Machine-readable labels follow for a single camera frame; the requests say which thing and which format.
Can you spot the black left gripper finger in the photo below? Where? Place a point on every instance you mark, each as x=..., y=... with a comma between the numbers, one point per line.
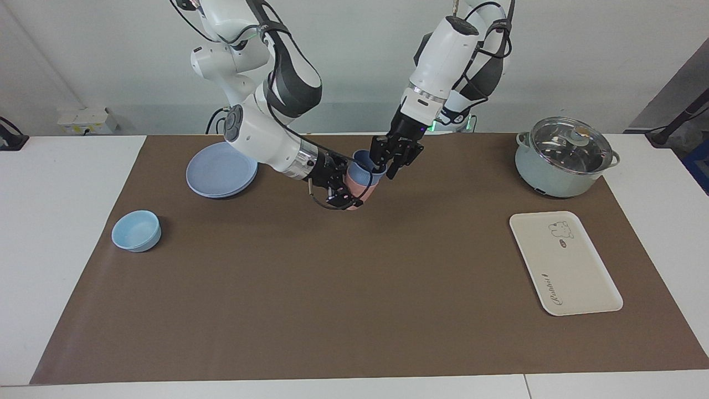
x=379, y=160
x=399, y=166

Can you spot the brown table mat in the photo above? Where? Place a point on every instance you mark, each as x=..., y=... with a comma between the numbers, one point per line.
x=360, y=277

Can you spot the light blue bowl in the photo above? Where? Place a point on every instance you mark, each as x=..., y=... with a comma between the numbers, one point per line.
x=135, y=233

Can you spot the pale green cooking pot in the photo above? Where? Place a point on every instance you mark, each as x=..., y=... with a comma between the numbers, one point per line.
x=548, y=177

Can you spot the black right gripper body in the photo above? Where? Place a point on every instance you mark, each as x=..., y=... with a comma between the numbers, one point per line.
x=327, y=174

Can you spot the black clamp mount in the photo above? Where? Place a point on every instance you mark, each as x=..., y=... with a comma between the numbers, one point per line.
x=11, y=141

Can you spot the cream tray with bear print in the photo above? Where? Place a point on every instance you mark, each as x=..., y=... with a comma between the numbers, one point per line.
x=565, y=266

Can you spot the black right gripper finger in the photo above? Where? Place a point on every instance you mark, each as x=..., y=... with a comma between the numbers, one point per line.
x=344, y=166
x=350, y=201

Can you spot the black stand leg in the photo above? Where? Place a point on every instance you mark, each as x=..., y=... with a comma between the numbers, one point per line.
x=662, y=136

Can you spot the pink plastic cup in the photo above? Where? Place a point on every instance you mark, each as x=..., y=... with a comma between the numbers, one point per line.
x=360, y=188

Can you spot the glass pot lid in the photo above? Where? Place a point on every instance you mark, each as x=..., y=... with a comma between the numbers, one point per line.
x=570, y=147

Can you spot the white power strip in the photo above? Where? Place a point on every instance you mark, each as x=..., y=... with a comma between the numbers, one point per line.
x=83, y=119

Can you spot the blue crate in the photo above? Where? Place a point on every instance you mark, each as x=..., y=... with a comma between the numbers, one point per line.
x=699, y=166

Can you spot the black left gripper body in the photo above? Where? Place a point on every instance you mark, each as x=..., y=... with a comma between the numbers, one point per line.
x=404, y=138

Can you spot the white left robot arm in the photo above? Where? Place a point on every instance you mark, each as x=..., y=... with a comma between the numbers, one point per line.
x=443, y=55

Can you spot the blue plastic cup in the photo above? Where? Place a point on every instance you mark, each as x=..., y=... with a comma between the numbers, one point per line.
x=363, y=166

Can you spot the blue plastic plate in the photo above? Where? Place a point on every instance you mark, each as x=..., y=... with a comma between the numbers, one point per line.
x=213, y=172

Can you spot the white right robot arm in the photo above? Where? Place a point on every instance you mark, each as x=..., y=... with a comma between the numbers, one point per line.
x=260, y=136

